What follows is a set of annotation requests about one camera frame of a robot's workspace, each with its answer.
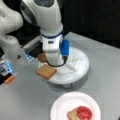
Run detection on white and blue gripper body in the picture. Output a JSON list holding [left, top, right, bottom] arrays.
[[42, 35, 69, 67]]

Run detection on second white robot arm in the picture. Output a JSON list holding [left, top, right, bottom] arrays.
[[0, 0, 26, 71]]

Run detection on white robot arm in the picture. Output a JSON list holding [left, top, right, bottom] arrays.
[[20, 0, 65, 67]]

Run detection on grey metal frame fixture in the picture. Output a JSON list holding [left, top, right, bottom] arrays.
[[22, 36, 42, 61]]

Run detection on brown round patty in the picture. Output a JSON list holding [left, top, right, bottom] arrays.
[[38, 53, 47, 63]]

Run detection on brown toast slice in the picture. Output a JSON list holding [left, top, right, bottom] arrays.
[[67, 109, 80, 120], [36, 64, 57, 79]]

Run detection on red tomato piece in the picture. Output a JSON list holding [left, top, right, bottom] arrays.
[[77, 106, 92, 120]]

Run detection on white divided round tray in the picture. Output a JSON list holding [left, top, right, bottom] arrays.
[[43, 46, 91, 86]]

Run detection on small orange block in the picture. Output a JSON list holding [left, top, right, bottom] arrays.
[[4, 76, 15, 84]]

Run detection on white paper plate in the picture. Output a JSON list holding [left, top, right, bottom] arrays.
[[50, 92, 101, 120]]

